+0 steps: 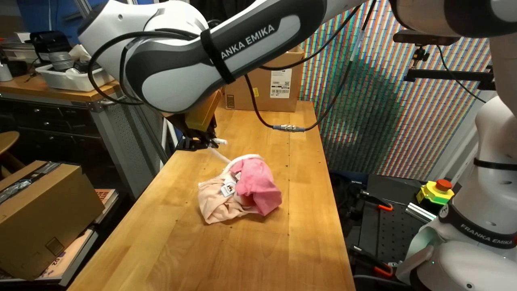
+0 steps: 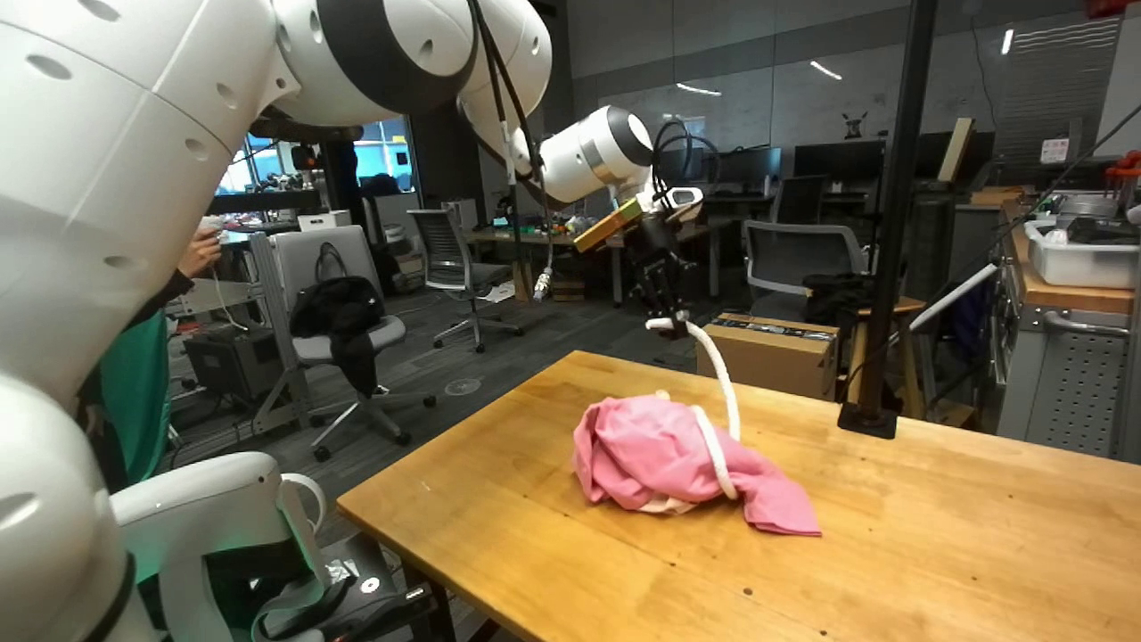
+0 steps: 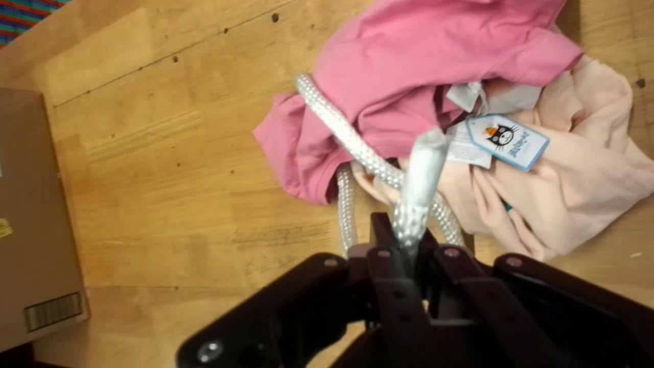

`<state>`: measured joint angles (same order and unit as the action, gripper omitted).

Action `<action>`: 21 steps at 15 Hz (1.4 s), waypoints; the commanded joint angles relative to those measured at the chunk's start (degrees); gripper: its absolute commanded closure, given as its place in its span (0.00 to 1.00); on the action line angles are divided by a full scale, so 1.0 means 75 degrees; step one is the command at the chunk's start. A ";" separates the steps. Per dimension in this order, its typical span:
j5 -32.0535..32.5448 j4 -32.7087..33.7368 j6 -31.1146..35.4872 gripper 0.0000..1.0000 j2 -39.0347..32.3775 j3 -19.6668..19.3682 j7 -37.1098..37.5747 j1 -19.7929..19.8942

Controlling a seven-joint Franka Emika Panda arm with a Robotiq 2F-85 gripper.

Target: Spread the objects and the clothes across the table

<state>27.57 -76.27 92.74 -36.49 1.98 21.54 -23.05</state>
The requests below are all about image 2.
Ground wooden plank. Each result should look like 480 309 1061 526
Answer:
936 117 978 185

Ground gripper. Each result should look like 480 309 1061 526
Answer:
630 210 699 339

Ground black computer case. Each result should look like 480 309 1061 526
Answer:
182 325 279 404

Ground wooden stool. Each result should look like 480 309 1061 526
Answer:
845 297 930 422

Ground mesh office chair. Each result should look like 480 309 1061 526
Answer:
407 208 526 354

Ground black jacket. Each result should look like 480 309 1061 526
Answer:
289 275 387 399

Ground person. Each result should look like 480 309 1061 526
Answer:
78 226 224 493

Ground cardboard box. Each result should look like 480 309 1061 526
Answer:
696 312 841 401

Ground white rope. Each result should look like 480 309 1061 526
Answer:
645 316 743 501

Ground wooden desk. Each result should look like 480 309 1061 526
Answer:
466 221 716 306

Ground window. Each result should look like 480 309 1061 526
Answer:
217 118 417 198

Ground grey office chair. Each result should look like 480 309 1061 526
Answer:
270 225 439 463

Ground grey metal cabinet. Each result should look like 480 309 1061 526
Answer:
992 200 1141 462

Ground white frame office chair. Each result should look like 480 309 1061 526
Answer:
743 220 871 324

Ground row of monitors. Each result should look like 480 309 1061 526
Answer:
716 139 890 193

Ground pink cloth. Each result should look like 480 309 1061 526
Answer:
571 394 823 538

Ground grey plastic tub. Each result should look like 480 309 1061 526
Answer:
1024 218 1141 290

